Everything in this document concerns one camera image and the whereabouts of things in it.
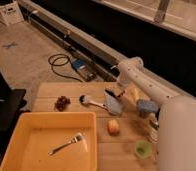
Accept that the wooden black felt eraser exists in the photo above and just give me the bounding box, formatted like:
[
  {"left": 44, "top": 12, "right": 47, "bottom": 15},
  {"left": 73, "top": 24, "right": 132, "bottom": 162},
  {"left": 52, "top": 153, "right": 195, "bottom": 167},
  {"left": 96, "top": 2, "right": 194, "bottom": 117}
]
[{"left": 105, "top": 88, "right": 125, "bottom": 99}]

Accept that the blue cloth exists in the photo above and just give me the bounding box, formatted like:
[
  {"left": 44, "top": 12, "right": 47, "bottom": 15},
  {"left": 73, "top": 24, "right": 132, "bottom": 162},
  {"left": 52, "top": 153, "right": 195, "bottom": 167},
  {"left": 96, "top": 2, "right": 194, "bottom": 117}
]
[{"left": 105, "top": 93, "right": 123, "bottom": 116}]

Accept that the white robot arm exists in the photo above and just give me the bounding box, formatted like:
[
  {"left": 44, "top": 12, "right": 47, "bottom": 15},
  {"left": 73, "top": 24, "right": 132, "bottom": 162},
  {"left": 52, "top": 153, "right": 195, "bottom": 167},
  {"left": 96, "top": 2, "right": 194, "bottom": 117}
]
[{"left": 117, "top": 57, "right": 196, "bottom": 171}]

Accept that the black and white brush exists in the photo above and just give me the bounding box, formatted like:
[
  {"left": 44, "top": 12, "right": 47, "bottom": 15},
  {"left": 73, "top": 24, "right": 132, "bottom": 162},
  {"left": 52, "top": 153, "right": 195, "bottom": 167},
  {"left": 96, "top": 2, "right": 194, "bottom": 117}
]
[{"left": 79, "top": 95, "right": 106, "bottom": 109}]

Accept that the blue electronic box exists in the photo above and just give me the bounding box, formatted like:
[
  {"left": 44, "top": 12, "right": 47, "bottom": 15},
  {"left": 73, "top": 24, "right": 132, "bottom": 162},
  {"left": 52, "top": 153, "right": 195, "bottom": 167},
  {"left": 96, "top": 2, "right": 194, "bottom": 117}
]
[{"left": 71, "top": 59, "right": 96, "bottom": 82}]

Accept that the yellow banana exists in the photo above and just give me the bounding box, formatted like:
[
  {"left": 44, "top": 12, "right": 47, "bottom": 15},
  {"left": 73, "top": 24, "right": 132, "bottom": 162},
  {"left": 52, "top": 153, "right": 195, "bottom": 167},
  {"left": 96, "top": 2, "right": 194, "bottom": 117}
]
[{"left": 130, "top": 88, "right": 140, "bottom": 102}]

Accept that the bunch of dark grapes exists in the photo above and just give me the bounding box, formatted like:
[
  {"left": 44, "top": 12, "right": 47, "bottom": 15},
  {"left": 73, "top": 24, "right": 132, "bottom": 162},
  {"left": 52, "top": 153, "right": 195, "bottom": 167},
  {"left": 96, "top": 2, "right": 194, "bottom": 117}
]
[{"left": 55, "top": 96, "right": 71, "bottom": 111}]

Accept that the orange apple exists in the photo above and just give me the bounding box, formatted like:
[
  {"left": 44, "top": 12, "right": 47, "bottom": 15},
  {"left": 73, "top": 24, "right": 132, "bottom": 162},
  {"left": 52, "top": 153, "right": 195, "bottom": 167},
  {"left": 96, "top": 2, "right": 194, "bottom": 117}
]
[{"left": 107, "top": 120, "right": 120, "bottom": 136}]

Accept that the silver fork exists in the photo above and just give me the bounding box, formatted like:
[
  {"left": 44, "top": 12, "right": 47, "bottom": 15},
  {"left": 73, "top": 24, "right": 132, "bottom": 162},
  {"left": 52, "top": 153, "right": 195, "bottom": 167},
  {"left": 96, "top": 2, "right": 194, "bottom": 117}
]
[{"left": 49, "top": 133, "right": 83, "bottom": 156}]

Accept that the green plastic cup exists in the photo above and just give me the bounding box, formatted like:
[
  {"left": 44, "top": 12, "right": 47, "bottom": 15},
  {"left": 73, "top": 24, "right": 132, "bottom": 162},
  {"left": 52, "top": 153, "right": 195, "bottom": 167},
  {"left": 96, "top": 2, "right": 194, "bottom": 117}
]
[{"left": 135, "top": 140, "right": 152, "bottom": 159}]

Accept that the yellow plastic tray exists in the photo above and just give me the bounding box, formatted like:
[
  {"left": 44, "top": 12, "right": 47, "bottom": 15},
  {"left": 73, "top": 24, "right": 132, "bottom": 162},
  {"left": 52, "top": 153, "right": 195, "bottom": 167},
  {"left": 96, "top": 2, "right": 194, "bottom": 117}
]
[{"left": 0, "top": 112, "right": 97, "bottom": 171}]

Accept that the black chair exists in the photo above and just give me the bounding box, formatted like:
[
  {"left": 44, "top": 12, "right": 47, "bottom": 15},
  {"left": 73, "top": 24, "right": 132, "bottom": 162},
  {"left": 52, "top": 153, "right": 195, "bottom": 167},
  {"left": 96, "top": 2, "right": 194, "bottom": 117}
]
[{"left": 0, "top": 72, "right": 27, "bottom": 161}]

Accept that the white storage crate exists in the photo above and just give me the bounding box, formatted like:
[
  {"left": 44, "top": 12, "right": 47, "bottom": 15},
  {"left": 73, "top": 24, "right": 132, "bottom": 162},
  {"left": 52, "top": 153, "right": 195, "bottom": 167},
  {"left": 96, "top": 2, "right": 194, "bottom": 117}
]
[{"left": 0, "top": 0, "right": 24, "bottom": 26}]

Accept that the black cable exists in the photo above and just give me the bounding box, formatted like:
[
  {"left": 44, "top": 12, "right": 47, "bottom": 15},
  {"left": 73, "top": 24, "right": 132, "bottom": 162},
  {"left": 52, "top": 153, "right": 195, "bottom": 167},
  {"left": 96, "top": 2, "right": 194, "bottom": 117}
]
[{"left": 47, "top": 53, "right": 84, "bottom": 83}]

